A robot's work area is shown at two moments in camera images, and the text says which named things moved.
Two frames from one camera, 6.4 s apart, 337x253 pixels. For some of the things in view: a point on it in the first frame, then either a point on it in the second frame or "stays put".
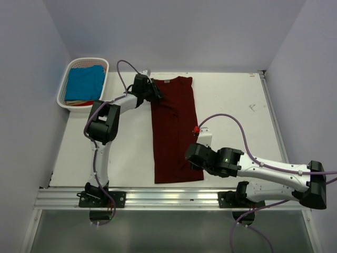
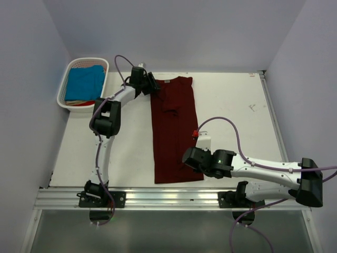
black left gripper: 156,89 -> 153,82
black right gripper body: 208,168 stays put
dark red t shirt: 174,120 stays put
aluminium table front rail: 152,198 stays put
